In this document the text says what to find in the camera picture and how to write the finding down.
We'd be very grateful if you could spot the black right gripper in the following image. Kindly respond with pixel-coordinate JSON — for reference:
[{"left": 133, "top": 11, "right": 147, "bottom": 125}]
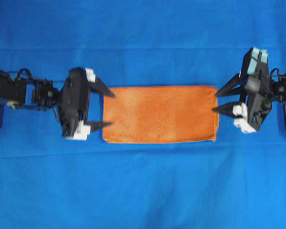
[{"left": 212, "top": 70, "right": 272, "bottom": 133}]

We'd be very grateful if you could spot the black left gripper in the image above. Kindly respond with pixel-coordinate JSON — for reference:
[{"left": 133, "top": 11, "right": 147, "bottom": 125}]
[{"left": 57, "top": 68, "right": 115, "bottom": 140}]

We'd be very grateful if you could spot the orange towel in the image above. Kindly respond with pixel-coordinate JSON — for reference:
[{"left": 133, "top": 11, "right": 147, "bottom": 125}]
[{"left": 102, "top": 85, "right": 219, "bottom": 144}]

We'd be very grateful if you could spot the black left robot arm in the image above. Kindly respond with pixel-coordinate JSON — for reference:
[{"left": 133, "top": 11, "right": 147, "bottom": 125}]
[{"left": 0, "top": 67, "right": 115, "bottom": 140}]

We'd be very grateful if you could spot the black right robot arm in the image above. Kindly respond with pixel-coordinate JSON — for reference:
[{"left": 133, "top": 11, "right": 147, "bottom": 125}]
[{"left": 212, "top": 68, "right": 286, "bottom": 134}]

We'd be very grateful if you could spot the blue table cloth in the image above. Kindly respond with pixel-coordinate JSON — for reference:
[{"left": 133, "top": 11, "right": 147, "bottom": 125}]
[{"left": 0, "top": 0, "right": 286, "bottom": 229}]

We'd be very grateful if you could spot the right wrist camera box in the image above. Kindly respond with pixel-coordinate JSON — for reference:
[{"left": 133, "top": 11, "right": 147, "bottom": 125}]
[{"left": 240, "top": 47, "right": 269, "bottom": 78}]

